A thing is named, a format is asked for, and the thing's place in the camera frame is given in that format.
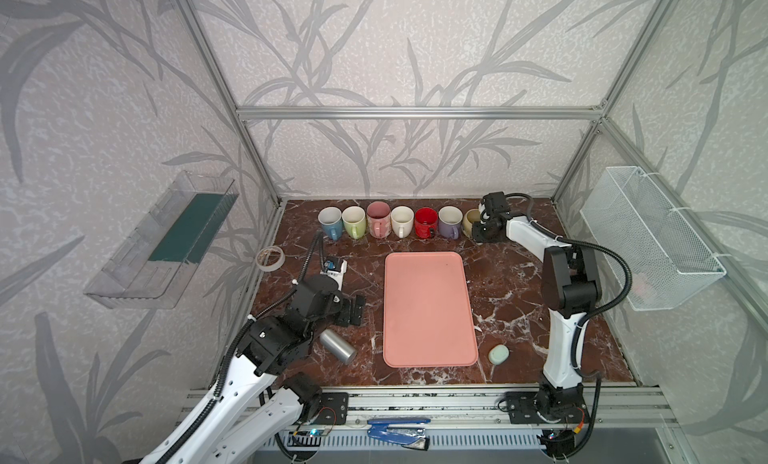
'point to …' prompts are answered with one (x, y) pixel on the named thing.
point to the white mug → (402, 221)
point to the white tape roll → (270, 258)
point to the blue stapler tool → (408, 432)
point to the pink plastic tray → (427, 315)
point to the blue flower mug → (330, 218)
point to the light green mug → (354, 221)
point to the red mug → (426, 222)
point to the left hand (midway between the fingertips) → (354, 286)
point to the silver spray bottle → (344, 352)
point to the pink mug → (379, 219)
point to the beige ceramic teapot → (471, 216)
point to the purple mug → (449, 219)
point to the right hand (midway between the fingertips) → (479, 225)
